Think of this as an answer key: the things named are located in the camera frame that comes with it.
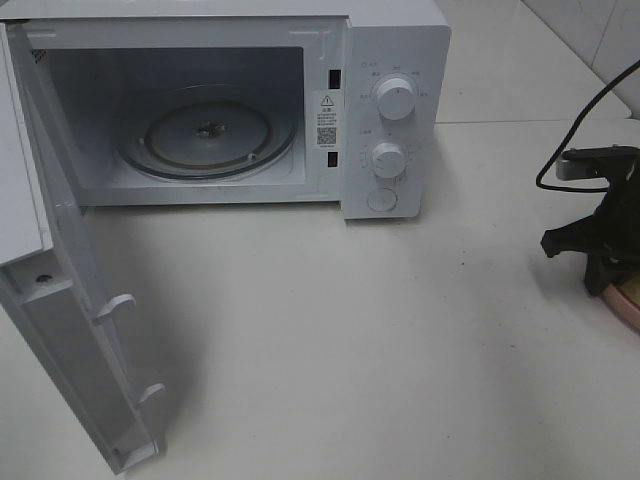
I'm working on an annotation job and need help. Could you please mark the pink round plate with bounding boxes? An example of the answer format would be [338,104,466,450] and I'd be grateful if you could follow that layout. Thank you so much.
[601,284,640,332]

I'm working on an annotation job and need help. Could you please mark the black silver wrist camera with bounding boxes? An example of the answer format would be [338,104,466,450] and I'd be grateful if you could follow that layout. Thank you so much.
[555,145,639,185]

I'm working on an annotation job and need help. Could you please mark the white microwave oven body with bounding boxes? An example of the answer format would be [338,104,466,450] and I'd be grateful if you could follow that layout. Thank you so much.
[1,1,451,220]

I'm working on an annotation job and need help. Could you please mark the white microwave door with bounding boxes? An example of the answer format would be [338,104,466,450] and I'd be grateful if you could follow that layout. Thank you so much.
[1,18,165,474]

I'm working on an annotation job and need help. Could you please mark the glass microwave turntable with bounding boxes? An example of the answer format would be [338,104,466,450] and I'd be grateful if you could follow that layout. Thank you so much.
[114,84,302,181]

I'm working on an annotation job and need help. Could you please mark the white warning label sticker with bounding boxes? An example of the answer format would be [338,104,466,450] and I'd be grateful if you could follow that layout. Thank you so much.
[311,89,344,149]

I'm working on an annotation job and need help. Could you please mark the black camera cable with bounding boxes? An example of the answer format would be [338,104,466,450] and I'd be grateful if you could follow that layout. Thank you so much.
[536,62,640,194]

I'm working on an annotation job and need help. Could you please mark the lower white timer knob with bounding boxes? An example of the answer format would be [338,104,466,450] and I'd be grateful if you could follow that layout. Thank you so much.
[370,142,408,179]

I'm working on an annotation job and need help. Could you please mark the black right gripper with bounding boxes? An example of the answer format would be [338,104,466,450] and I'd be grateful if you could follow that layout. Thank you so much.
[541,170,639,296]

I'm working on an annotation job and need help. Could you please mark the toast sandwich with lettuce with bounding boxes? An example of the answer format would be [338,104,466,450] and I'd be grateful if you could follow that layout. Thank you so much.
[618,278,640,309]

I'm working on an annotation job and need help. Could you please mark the upper white power knob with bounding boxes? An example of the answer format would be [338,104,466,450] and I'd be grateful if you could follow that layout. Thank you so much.
[374,74,417,121]

